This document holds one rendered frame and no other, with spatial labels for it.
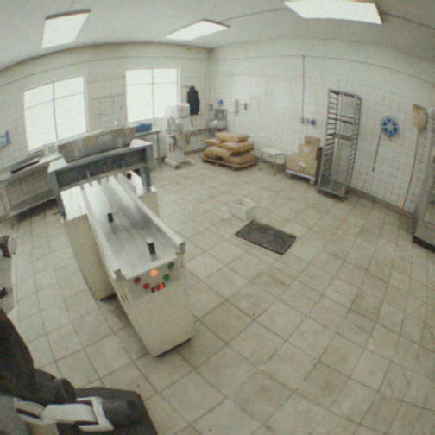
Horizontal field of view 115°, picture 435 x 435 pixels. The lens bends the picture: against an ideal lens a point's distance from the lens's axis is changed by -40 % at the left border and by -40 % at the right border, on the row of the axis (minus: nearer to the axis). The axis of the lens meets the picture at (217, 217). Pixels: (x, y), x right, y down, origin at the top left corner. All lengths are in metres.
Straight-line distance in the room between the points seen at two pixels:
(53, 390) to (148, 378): 0.84
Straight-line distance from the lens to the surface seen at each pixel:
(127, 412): 1.19
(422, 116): 4.27
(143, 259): 0.99
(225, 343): 1.64
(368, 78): 4.40
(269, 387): 1.54
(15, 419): 1.89
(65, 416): 1.32
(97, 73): 4.93
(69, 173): 1.52
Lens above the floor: 1.45
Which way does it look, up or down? 30 degrees down
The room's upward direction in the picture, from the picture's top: straight up
